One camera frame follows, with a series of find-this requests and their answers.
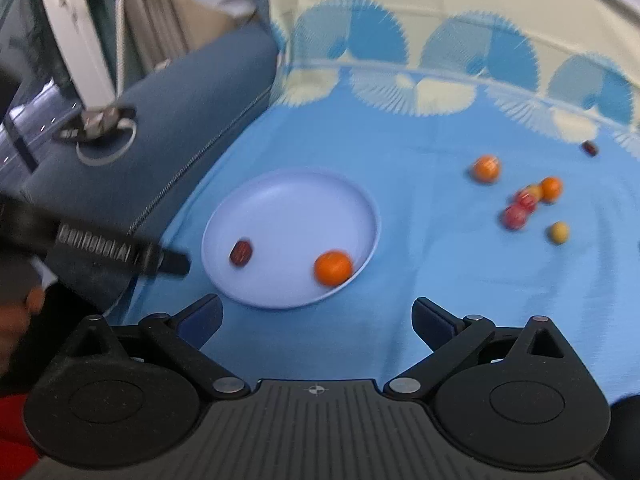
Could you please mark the light blue plate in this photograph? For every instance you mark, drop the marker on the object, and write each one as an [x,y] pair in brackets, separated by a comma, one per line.
[291,217]

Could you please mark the yellow green round fruit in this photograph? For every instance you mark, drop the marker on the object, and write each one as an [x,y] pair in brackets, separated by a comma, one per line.
[558,232]

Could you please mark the red fruit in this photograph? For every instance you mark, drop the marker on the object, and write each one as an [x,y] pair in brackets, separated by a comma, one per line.
[526,199]
[514,217]

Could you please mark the red garment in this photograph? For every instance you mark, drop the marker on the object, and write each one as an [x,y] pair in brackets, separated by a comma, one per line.
[17,453]

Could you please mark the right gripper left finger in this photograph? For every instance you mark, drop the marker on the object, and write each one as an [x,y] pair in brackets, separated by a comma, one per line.
[117,396]

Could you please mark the white door frame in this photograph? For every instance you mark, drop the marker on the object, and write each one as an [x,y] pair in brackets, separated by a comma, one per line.
[78,42]

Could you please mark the small yellow fruit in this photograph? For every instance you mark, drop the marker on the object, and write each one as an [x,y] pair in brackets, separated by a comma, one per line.
[535,190]

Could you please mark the blue sofa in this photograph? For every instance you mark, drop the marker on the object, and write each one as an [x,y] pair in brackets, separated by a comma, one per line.
[187,116]

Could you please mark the dark red jujube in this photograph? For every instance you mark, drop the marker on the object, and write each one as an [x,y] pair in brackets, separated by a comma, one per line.
[590,148]
[241,253]

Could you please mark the black smartphone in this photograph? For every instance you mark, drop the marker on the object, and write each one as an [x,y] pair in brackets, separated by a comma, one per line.
[95,125]

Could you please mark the blue patterned cloth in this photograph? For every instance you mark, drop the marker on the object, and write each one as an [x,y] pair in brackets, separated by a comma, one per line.
[401,97]

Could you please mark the orange tangerine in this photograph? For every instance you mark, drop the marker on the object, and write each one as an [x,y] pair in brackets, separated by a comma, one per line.
[551,189]
[486,169]
[333,268]

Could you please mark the person's hand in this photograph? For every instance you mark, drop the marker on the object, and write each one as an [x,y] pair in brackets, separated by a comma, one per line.
[14,322]

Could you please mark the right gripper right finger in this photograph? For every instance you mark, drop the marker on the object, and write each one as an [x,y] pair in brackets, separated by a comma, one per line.
[519,398]

